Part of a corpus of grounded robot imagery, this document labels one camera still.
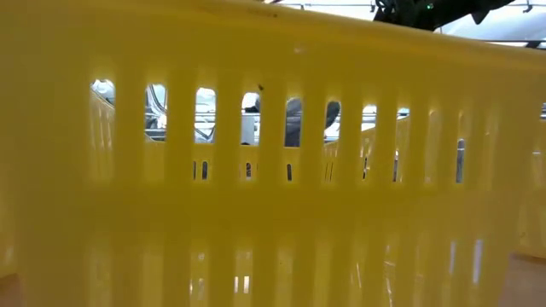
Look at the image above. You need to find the yellow slotted plastic basket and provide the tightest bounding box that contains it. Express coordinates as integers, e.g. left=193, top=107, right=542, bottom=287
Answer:
left=0, top=0, right=546, bottom=307

